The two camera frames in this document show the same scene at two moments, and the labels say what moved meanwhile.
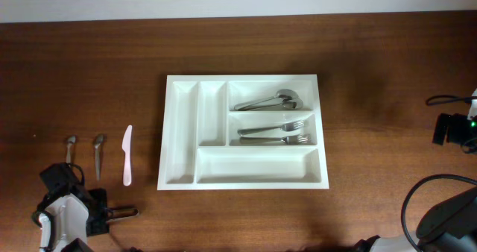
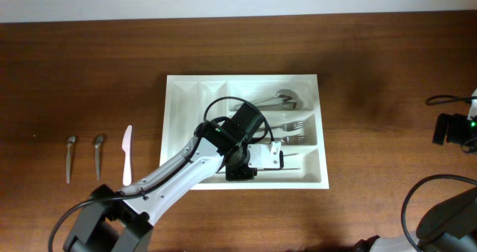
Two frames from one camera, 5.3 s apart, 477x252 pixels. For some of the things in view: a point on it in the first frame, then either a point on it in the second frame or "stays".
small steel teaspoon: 71,140 stays
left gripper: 101,227 -> 234,171
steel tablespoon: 282,94 stays
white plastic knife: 127,147 stays
